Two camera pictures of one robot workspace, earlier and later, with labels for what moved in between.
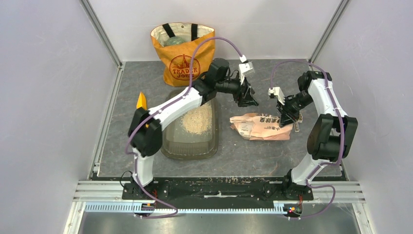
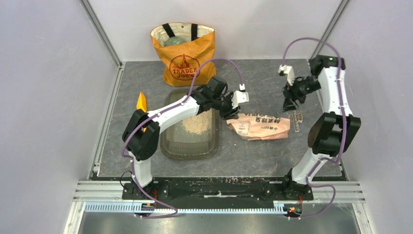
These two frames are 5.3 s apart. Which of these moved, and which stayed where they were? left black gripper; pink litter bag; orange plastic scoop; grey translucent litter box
Moved: left black gripper
Stayed: pink litter bag; grey translucent litter box; orange plastic scoop
